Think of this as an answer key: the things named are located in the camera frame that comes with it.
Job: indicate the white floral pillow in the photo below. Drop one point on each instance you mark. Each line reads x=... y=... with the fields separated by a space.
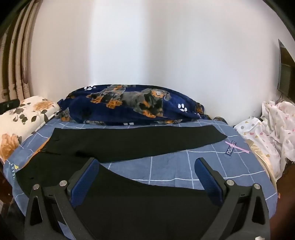
x=30 y=120

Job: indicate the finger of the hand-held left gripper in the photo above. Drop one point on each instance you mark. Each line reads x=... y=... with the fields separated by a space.
x=10 y=105

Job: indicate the blue checked bedsheet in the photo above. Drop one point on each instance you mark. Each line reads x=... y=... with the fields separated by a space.
x=175 y=166

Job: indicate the black pants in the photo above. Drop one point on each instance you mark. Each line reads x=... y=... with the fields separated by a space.
x=138 y=143

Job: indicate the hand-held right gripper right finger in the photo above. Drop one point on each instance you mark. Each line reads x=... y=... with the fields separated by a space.
x=207 y=180

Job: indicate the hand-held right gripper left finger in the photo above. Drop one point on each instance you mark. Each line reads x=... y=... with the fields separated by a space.
x=84 y=180

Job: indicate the dark wall-mounted screen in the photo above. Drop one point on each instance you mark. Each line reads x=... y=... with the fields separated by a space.
x=287 y=73

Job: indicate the beige patterned curtain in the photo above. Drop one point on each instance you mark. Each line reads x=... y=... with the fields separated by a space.
x=18 y=69

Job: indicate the navy dog print blanket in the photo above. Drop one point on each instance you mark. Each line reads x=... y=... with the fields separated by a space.
x=96 y=110

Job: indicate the white patterned quilt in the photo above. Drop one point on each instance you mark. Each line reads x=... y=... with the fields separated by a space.
x=272 y=129

